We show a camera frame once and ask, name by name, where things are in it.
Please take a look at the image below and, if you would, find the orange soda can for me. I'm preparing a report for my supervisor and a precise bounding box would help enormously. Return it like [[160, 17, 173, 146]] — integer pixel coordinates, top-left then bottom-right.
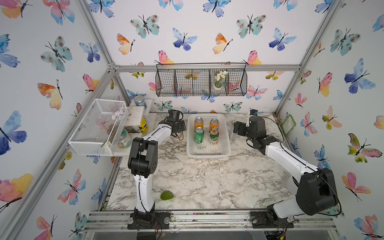
[[194, 117, 204, 129]]

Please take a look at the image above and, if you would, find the green soda can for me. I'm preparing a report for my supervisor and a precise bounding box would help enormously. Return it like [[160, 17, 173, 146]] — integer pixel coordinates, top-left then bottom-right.
[[194, 127, 205, 144]]

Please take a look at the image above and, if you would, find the orange Fanta can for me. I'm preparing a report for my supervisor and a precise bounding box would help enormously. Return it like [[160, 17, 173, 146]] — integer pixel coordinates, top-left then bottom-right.
[[210, 119, 220, 131]]

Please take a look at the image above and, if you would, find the green white beer can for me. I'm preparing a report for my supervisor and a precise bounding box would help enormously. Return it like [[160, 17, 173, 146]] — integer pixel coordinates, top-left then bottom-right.
[[209, 128, 220, 145]]

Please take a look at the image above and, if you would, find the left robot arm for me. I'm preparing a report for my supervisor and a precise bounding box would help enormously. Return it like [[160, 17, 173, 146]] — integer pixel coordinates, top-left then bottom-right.
[[128, 110, 186, 222]]

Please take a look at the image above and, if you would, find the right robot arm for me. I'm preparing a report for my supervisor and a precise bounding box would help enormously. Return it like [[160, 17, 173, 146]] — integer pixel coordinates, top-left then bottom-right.
[[232, 116, 341, 220]]

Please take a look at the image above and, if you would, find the white plastic basket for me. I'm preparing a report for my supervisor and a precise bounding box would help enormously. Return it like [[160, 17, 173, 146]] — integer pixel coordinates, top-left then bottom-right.
[[187, 114, 232, 159]]

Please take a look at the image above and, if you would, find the green framed card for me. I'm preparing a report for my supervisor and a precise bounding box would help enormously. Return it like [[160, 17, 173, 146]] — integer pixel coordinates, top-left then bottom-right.
[[281, 115, 297, 135]]

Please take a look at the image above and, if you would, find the blue tin can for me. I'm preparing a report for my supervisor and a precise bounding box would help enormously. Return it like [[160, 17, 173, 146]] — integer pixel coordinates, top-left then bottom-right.
[[134, 95, 147, 109]]

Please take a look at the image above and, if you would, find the white stepped shelf unit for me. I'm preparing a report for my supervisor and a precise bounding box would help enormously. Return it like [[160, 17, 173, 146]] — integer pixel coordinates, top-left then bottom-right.
[[124, 99, 157, 138]]

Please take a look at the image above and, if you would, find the white flower vase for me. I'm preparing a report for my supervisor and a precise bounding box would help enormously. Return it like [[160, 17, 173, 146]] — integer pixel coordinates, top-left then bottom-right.
[[214, 71, 228, 90]]

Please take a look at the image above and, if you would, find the green lime fruit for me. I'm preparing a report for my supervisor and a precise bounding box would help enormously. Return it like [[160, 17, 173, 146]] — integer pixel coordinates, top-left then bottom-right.
[[160, 190, 174, 201]]

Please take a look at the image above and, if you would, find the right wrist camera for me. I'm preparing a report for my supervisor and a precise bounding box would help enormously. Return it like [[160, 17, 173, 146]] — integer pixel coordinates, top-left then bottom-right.
[[250, 109, 259, 116]]

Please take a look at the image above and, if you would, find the black wire wall basket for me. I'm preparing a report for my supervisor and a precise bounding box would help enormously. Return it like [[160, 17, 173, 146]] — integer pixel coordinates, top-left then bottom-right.
[[155, 62, 248, 97]]

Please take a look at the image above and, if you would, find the white mesh wall basket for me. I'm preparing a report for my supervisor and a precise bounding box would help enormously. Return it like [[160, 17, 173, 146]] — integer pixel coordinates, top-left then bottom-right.
[[68, 99, 128, 157]]

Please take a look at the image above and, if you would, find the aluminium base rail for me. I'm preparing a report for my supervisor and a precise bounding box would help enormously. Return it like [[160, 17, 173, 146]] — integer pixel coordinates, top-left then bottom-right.
[[85, 210, 337, 233]]

